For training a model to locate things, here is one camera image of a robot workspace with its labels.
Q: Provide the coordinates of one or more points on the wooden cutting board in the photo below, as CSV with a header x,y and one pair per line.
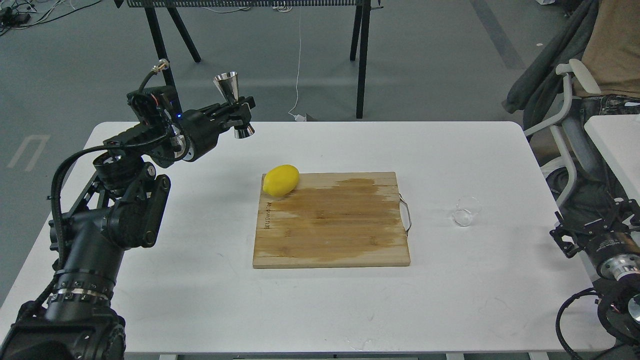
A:
x,y
333,220

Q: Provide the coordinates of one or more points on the steel double jigger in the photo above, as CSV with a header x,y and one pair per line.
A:
x,y
228,86

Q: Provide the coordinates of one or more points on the person in brown shirt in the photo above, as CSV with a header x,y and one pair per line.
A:
x,y
612,55

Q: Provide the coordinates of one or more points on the small clear glass cup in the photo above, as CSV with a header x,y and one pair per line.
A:
x,y
466,211

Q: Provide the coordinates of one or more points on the dark grey jacket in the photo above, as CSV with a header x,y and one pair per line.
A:
x,y
535,90

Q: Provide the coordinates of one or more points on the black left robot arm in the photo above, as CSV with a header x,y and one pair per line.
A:
x,y
105,200

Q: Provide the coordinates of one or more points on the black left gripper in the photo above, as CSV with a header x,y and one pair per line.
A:
x,y
202,128

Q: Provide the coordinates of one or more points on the white side table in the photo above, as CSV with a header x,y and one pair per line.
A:
x,y
617,138

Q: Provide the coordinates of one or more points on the yellow lemon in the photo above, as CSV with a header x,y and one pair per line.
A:
x,y
281,180

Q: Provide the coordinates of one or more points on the black metal frame table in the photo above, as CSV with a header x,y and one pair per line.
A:
x,y
312,59

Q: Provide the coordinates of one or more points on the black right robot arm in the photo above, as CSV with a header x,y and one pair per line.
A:
x,y
617,305

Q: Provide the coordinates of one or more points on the white office chair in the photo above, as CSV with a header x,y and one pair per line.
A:
x,y
568,129

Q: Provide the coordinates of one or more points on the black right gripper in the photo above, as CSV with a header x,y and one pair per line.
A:
x,y
613,255

